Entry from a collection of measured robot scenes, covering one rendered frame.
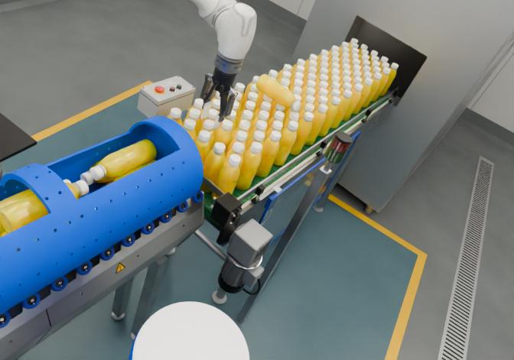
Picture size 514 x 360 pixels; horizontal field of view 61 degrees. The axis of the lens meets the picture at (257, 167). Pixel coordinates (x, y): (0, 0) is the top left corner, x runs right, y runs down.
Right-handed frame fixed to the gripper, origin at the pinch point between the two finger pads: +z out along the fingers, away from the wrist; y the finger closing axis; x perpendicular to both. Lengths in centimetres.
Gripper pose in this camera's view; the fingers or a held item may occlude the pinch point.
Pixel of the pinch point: (212, 116)
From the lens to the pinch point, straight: 160.0
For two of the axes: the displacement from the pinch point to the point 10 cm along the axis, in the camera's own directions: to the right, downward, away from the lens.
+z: -3.1, 7.2, 6.3
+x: 5.9, -3.8, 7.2
